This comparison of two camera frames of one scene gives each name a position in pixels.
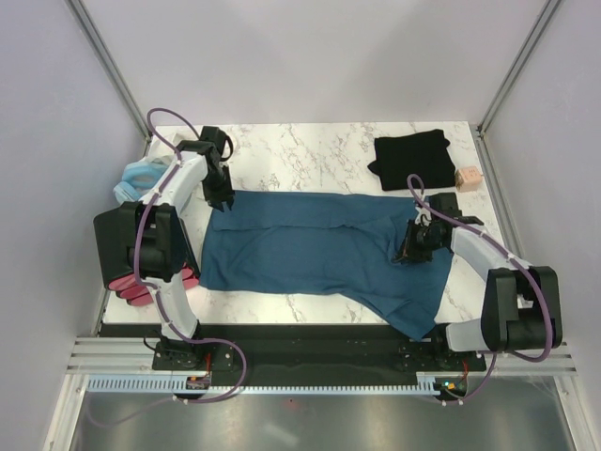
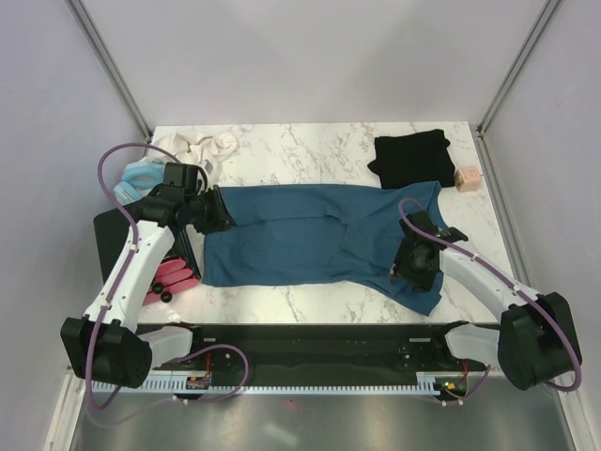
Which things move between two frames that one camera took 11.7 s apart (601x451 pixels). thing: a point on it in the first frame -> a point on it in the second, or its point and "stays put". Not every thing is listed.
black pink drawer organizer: [164, 247] stays put
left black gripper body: [218, 185] -> [208, 214]
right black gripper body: [420, 239] -> [408, 265]
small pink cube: [469, 178] stays put
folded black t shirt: [426, 153] stays put
